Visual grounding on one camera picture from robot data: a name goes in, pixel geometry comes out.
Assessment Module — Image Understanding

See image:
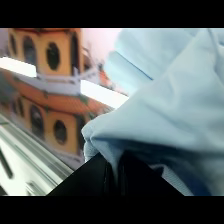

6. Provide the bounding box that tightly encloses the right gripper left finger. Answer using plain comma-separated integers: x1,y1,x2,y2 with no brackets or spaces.
47,151,116,197

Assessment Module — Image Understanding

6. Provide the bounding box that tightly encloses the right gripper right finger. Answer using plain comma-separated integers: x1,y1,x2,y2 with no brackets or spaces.
118,150,184,197

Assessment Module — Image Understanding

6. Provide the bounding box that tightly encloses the light blue shirt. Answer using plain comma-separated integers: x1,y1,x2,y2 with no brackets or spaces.
81,28,224,197

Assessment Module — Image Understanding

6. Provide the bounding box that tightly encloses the silver frame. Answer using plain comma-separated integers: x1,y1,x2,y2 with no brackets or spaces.
0,113,75,197

